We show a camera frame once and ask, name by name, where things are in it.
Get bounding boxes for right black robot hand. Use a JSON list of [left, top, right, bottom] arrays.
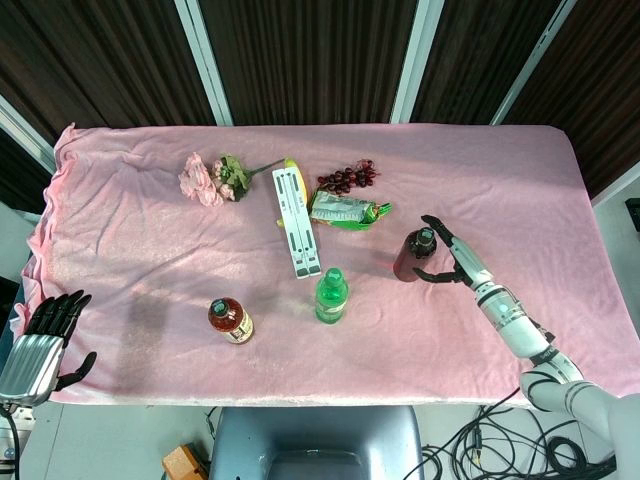
[[412, 214, 495, 292]]

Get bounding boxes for green soda bottle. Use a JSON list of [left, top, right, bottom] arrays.
[[314, 267, 349, 325]]

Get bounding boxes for yellow banana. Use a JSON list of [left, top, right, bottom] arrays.
[[277, 157, 308, 227]]

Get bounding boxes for pink artificial flower bouquet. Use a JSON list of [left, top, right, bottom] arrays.
[[178, 152, 287, 208]]

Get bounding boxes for labelled brown tea bottle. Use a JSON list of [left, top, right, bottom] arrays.
[[207, 296, 255, 346]]

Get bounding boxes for unlabelled dark red bottle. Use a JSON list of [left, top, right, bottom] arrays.
[[393, 226, 438, 283]]

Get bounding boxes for black floor cables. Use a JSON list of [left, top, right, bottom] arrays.
[[422, 387, 619, 480]]

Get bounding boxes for green snack packet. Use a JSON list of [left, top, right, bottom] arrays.
[[306, 188, 394, 233]]

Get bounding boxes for pink plush tablecloth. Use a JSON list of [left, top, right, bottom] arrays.
[[12, 121, 640, 407]]

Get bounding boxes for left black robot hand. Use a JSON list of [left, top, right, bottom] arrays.
[[0, 289, 98, 405]]

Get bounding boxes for white folding stand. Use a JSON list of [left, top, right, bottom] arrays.
[[271, 167, 323, 279]]

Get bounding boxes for dark red grape bunch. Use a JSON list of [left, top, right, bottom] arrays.
[[316, 158, 382, 197]]

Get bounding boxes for orange box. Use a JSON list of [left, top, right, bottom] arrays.
[[161, 442, 211, 480]]

